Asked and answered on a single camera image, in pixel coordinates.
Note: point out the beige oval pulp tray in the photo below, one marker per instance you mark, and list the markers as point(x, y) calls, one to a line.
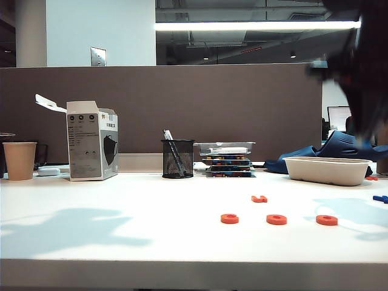
point(327, 172)

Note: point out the orange letter u magnet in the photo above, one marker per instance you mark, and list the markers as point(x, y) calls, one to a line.
point(259, 200)

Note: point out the orange letter c magnet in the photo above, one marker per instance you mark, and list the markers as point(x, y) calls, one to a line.
point(223, 219)

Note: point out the white black pen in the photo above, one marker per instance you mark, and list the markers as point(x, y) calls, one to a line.
point(167, 134)

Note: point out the black mesh pen holder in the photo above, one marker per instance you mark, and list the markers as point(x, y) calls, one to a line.
point(185, 163)

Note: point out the brown desk partition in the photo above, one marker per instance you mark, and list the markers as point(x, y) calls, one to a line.
point(182, 106)

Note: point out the dark blue foam slipper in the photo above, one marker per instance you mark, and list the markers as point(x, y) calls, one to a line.
point(342, 145)
point(300, 151)

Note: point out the computer monitor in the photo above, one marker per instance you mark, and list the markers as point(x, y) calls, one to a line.
point(338, 116)

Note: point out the ceiling light strip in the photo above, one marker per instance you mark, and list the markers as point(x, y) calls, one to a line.
point(242, 26)

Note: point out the brown paper cup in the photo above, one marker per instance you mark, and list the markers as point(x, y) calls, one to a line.
point(19, 162)

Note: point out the brown cardboard box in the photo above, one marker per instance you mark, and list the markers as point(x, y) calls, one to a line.
point(383, 163)

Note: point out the letter magnet box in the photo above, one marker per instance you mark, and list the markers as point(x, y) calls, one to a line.
point(230, 168)
point(230, 174)
point(227, 160)

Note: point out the orange letter o magnet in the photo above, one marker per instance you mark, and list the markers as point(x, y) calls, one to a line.
point(269, 219)
point(319, 220)

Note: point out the grey white mask box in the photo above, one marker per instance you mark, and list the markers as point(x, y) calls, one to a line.
point(87, 145)

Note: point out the dark blue letter magnet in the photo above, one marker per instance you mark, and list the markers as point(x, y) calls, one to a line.
point(380, 199)

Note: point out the metal wall plate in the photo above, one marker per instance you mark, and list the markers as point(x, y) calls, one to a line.
point(98, 56)

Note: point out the dark lidded cup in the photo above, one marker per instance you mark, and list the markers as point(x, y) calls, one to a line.
point(2, 151)

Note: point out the small white plastic device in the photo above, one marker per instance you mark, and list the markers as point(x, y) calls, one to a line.
point(48, 171)

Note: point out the person in green top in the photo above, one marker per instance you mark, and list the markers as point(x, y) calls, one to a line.
point(350, 125)

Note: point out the clear plastic case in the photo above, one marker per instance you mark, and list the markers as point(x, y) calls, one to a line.
point(227, 145)

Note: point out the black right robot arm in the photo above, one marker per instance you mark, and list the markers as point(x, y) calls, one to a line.
point(373, 30)

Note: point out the black desk object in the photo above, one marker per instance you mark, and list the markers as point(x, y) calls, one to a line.
point(42, 156)

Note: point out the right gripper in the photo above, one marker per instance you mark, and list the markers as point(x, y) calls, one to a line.
point(363, 74)

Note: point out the white paper sheet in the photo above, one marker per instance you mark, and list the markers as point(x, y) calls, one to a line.
point(200, 165)

